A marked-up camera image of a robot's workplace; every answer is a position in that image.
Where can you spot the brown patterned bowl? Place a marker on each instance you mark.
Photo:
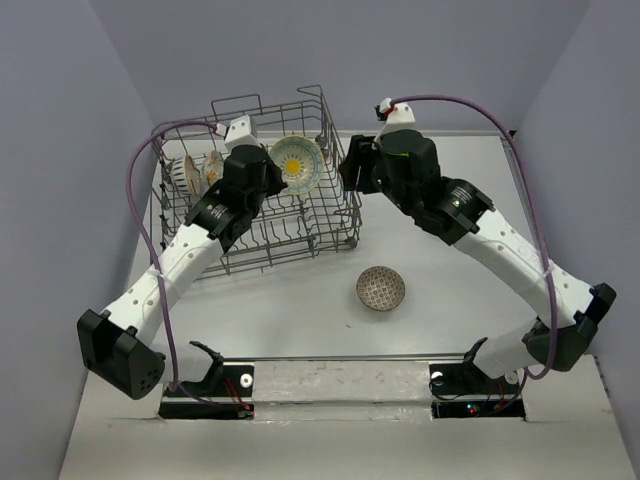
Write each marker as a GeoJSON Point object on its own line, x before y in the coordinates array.
{"type": "Point", "coordinates": [380, 288]}

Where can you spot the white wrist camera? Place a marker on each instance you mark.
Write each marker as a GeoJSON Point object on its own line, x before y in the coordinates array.
{"type": "Point", "coordinates": [395, 117]}
{"type": "Point", "coordinates": [241, 132]}

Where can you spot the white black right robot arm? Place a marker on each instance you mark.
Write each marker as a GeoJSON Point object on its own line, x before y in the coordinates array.
{"type": "Point", "coordinates": [568, 310]}

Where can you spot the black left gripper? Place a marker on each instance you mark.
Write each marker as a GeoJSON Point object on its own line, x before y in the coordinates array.
{"type": "Point", "coordinates": [277, 184]}

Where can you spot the grey wire dish rack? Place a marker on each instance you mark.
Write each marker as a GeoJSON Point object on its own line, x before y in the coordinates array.
{"type": "Point", "coordinates": [288, 228]}

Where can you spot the orange flower bowl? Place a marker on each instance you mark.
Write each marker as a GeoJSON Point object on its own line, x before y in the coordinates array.
{"type": "Point", "coordinates": [212, 167]}

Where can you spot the teal yellow sun bowl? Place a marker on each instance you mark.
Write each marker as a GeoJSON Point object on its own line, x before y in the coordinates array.
{"type": "Point", "coordinates": [301, 162]}

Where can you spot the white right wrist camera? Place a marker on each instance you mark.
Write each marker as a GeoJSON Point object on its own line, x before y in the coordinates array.
{"type": "Point", "coordinates": [395, 117]}

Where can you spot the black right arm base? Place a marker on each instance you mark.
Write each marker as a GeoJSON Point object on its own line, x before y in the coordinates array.
{"type": "Point", "coordinates": [456, 397]}

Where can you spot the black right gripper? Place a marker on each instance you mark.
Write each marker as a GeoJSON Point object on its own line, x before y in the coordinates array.
{"type": "Point", "coordinates": [364, 149]}

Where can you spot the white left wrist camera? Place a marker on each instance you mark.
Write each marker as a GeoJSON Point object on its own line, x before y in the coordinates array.
{"type": "Point", "coordinates": [241, 132]}

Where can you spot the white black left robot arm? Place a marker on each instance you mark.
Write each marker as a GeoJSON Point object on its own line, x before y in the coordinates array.
{"type": "Point", "coordinates": [118, 344]}

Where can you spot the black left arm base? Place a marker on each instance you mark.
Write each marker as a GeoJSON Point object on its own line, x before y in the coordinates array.
{"type": "Point", "coordinates": [230, 400]}

